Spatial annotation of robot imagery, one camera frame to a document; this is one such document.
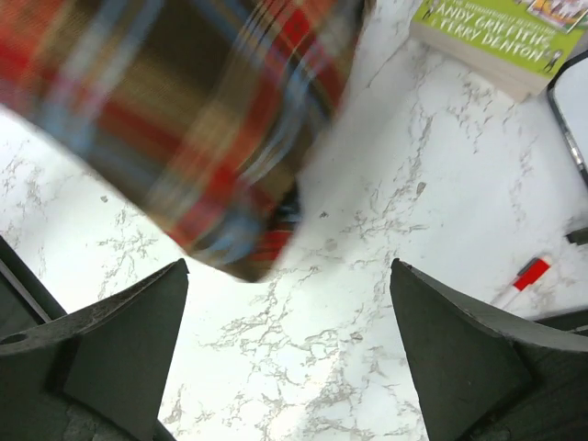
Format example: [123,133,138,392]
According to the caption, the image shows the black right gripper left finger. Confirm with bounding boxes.
[1,259,188,440]

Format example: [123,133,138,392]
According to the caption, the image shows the red capped whiteboard marker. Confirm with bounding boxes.
[490,254,552,310]

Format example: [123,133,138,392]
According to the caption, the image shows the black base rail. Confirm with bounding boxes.
[0,238,66,338]

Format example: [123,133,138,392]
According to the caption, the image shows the green treehouse paperback book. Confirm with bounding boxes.
[410,0,587,102]

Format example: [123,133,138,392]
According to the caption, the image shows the red brown plaid shirt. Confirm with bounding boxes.
[1,0,373,282]

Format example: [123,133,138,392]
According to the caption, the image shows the black framed whiteboard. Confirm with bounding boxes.
[547,50,587,185]

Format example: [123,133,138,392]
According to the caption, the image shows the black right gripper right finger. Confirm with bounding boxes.
[390,259,587,440]

